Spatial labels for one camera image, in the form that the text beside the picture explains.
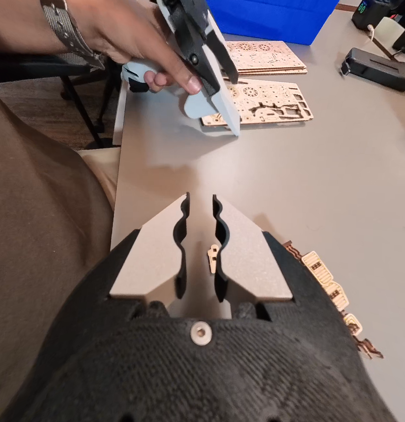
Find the person's left hand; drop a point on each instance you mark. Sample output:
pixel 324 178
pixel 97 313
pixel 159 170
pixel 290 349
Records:
pixel 123 29

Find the person's left forearm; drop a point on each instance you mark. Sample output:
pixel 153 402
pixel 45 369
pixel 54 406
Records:
pixel 17 23

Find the large blue bin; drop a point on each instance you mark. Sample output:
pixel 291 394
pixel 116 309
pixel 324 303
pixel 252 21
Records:
pixel 271 19

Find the wooden robot model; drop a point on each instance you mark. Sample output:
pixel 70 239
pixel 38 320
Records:
pixel 321 270

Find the black chair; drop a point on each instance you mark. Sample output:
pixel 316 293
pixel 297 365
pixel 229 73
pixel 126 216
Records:
pixel 73 95

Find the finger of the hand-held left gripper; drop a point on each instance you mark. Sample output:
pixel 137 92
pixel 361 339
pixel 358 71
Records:
pixel 227 108

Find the person's olive brown clothing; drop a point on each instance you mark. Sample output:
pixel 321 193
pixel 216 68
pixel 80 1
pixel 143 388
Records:
pixel 40 230

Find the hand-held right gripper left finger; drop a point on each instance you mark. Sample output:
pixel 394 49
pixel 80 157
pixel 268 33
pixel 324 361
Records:
pixel 146 263

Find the black flat box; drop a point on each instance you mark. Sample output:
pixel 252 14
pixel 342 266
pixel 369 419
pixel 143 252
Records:
pixel 377 69

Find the small wooden puzzle piece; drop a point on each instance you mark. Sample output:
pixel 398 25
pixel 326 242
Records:
pixel 213 258

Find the black device with green lights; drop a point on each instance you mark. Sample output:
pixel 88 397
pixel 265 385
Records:
pixel 365 13

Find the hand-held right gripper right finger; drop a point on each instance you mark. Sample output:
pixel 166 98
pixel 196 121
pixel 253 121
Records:
pixel 255 263

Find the laser-cut wooden puzzle sheet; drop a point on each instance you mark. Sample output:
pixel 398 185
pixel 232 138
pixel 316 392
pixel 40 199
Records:
pixel 271 99
pixel 212 120

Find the stack of wooden puzzle sheets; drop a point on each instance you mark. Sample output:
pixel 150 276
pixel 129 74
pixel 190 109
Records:
pixel 271 56

